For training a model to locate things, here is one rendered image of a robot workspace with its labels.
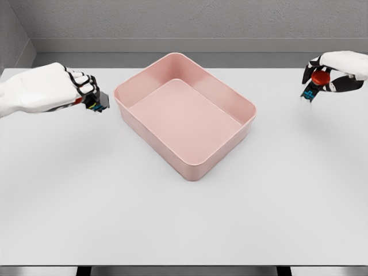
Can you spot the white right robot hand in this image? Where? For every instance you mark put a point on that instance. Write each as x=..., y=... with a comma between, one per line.
x=345, y=64

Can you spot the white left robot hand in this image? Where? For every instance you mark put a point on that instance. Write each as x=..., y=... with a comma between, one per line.
x=43, y=86

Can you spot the red button industrial switch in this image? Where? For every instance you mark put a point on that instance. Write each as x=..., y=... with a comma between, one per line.
x=317, y=79

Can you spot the black industrial switch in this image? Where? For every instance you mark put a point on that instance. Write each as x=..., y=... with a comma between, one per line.
x=99, y=103

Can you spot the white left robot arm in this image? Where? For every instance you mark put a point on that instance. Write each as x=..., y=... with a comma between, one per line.
x=4, y=97

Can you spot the pink rectangular basket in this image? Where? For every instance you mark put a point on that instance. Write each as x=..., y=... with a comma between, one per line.
x=184, y=115

